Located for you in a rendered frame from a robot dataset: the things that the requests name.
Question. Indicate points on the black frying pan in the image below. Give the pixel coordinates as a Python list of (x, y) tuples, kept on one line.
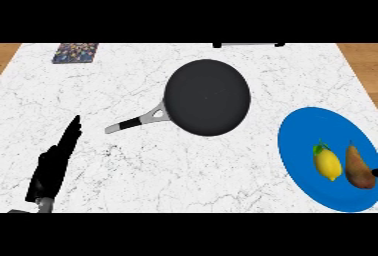
[(209, 97)]

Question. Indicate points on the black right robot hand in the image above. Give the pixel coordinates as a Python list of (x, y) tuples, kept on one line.
[(375, 172)]

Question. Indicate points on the colourful patterned box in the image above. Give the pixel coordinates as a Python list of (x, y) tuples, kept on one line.
[(74, 53)]

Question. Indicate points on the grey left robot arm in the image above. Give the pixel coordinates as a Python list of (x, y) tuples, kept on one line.
[(43, 206)]

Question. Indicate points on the blue plate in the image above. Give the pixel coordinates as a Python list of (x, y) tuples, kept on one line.
[(308, 140)]

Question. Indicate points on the yellow lemon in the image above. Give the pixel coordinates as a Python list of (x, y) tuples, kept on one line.
[(328, 164)]

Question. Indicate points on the brown pear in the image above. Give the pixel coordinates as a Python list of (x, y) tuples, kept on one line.
[(358, 168)]

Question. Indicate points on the dark appliance with pale panel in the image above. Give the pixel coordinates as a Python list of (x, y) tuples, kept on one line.
[(248, 43)]

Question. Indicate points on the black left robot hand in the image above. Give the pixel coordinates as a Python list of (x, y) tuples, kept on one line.
[(54, 163)]

